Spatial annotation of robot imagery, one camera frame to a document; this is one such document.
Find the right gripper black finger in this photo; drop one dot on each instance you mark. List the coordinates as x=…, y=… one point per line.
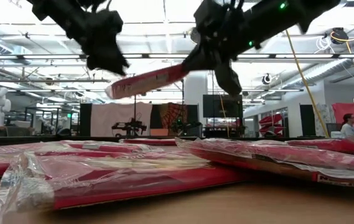
x=231, y=81
x=203, y=59

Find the black background robot arm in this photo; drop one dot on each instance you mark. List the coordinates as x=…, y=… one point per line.
x=130, y=127

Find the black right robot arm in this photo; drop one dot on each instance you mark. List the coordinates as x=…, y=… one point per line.
x=288, y=18

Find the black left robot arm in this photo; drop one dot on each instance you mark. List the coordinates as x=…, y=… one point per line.
x=58, y=15

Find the large black monitor screen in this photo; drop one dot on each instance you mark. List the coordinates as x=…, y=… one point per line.
x=214, y=107

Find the white building column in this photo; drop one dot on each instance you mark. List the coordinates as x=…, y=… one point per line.
x=195, y=93

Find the orange web pattern cloth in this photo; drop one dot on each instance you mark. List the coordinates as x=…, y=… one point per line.
x=172, y=115

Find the white cloth backdrop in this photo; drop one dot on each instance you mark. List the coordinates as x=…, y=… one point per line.
x=108, y=118

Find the black upright panel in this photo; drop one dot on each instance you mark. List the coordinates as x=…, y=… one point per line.
x=85, y=119

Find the small orange box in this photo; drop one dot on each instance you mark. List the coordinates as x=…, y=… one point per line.
x=159, y=132

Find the red cloth backdrop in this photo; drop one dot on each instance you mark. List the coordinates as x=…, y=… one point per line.
x=349, y=109

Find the person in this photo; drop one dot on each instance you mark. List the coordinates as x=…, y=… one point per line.
x=349, y=127

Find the red striped wall panel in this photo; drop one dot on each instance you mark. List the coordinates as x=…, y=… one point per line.
x=270, y=123

